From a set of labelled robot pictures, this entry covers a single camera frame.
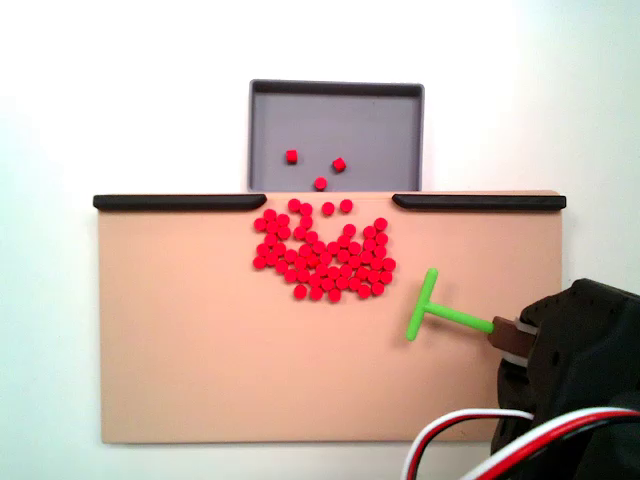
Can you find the green T pusher brown block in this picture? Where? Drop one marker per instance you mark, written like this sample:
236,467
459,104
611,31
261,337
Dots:
450,314

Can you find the heap of red granules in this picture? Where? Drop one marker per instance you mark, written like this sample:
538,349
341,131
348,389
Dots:
320,260

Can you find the red cylindrical granule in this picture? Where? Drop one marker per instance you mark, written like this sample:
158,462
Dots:
320,183
294,204
328,208
339,164
292,156
346,205
306,209

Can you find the grey tray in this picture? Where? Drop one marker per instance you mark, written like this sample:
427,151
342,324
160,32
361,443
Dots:
340,125

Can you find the beige board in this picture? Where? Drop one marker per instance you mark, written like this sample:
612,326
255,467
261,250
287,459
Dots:
200,350

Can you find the black foam rail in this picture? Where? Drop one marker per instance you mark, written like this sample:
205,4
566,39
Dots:
175,202
480,202

